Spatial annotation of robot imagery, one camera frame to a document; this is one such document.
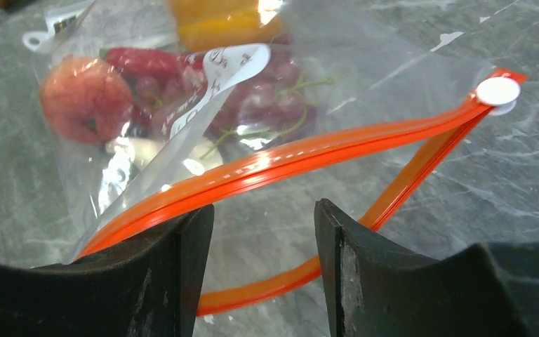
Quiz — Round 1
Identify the red fake grape bunch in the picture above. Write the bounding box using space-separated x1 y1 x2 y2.
123 44 334 150

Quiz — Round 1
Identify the yellow fake bell pepper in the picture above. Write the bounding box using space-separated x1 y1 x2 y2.
168 0 284 52

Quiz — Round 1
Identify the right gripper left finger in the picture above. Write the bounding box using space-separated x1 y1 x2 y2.
0 205 214 336

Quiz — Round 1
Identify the fake peach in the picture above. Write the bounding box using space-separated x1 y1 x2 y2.
39 57 133 145

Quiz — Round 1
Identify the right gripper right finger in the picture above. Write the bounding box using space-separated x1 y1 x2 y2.
314 199 529 336

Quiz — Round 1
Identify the fake mushroom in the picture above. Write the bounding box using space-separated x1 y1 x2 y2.
105 136 224 173

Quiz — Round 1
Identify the white blister pack card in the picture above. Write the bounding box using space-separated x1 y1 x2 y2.
22 1 93 52

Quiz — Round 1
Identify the clear zip top bag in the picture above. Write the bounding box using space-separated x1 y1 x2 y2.
32 0 528 317

